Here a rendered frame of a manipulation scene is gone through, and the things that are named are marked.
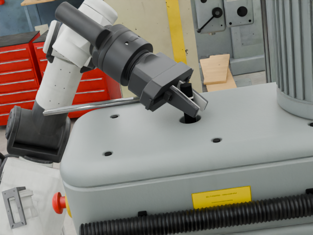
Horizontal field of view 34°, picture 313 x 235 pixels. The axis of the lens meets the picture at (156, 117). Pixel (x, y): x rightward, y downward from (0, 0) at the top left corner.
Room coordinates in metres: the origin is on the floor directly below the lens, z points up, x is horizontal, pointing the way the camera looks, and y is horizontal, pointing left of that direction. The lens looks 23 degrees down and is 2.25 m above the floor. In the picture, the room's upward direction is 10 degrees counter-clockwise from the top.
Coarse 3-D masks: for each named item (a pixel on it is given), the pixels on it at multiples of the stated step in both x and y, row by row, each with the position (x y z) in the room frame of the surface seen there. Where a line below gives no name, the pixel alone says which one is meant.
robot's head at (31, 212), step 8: (24, 200) 1.01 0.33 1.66; (16, 208) 0.99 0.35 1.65; (24, 208) 0.99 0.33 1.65; (32, 208) 1.00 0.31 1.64; (16, 216) 0.98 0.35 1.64; (32, 216) 0.99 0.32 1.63; (32, 224) 0.97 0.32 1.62; (40, 224) 0.99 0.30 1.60; (16, 232) 0.97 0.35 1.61; (24, 232) 0.96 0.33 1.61; (32, 232) 0.96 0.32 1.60; (40, 232) 0.97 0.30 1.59
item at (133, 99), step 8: (136, 96) 0.92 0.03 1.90; (80, 104) 0.93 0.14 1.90; (88, 104) 0.92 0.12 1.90; (96, 104) 0.91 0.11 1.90; (104, 104) 0.91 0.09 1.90; (112, 104) 0.91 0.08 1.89; (120, 104) 0.91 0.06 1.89; (48, 112) 0.92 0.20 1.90; (56, 112) 0.92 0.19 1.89; (64, 112) 0.92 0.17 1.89
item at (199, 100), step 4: (180, 80) 0.81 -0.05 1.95; (192, 88) 0.80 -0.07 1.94; (196, 92) 0.79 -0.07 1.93; (196, 96) 0.79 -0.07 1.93; (200, 96) 0.79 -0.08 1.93; (196, 100) 0.79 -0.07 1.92; (200, 100) 0.79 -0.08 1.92; (204, 100) 0.78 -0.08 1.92; (200, 104) 0.79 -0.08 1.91; (204, 104) 0.78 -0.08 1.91; (200, 108) 0.79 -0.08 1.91; (204, 108) 0.79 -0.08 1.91
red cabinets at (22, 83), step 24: (0, 48) 5.51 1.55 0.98; (24, 48) 5.46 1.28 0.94; (0, 72) 5.52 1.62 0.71; (24, 72) 5.48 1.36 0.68; (96, 72) 5.30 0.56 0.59; (0, 96) 5.51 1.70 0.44; (24, 96) 5.49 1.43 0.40; (96, 96) 5.31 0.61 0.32; (120, 96) 5.71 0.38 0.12; (0, 120) 5.52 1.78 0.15
